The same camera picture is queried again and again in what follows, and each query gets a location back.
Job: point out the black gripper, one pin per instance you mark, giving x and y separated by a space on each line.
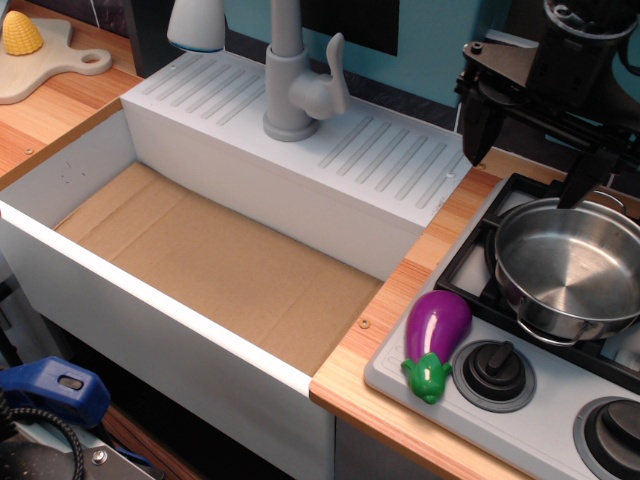
493 87

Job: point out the stainless steel pot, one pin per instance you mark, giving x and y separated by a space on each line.
570 275

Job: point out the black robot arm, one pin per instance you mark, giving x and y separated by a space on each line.
564 87

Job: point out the white toy sink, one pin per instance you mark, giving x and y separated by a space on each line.
361 190

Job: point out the cardboard sheet in sink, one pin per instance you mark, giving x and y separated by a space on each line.
286 298

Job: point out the black burner grate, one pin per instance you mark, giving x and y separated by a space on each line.
471 274

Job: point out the teal cabinet box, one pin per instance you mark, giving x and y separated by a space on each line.
414 46

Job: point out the purple toy eggplant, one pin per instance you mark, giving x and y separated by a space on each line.
437 323

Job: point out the black left stove knob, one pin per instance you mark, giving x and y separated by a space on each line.
494 376

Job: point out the black stove knob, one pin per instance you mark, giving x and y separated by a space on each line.
606 437
494 376

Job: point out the grey toy faucet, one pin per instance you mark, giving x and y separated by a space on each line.
297 98

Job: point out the grey toy stove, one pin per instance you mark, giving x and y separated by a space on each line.
537 439

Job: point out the black right stove knob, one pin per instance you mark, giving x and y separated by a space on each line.
606 437

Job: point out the white soap dispenser bottle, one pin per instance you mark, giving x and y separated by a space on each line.
197 25

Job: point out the wooden cutting board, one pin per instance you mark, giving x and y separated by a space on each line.
21 75

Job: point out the yellow toy corn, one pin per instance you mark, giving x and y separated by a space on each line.
20 36

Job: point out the blue clamp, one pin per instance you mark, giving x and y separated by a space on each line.
72 393

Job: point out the grey metal bracket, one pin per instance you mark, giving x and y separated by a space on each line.
39 453

